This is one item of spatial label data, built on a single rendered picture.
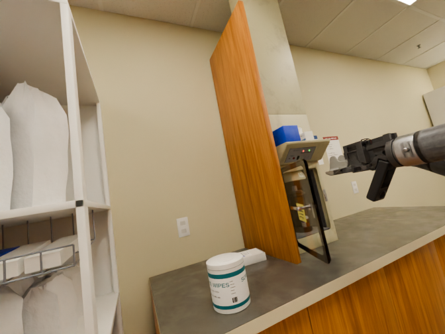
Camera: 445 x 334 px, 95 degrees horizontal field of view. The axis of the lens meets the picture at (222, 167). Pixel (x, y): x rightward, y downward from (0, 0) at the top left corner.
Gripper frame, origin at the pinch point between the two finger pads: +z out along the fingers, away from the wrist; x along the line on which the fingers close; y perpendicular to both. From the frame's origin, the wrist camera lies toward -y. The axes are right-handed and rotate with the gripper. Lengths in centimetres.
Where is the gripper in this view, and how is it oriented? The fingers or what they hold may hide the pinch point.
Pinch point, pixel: (330, 174)
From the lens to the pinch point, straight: 76.4
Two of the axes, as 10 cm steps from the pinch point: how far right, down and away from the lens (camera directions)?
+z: -3.9, 2.0, 9.0
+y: -1.7, -9.7, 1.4
